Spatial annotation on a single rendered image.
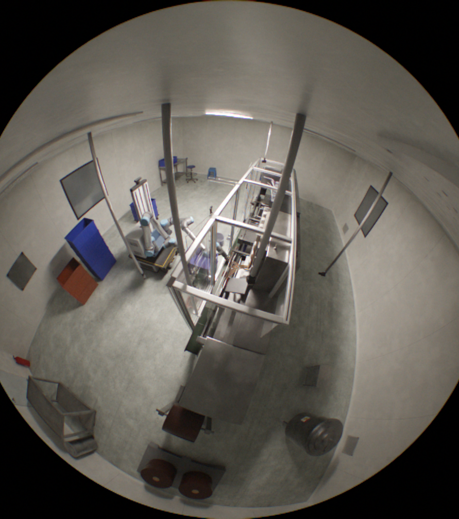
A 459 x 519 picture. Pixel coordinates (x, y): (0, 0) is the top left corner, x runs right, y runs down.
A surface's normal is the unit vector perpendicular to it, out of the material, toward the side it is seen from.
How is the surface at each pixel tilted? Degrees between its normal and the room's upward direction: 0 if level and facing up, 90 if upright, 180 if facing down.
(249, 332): 0
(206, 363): 0
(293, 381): 0
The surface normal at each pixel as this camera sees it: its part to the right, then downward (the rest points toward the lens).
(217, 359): 0.09, -0.63
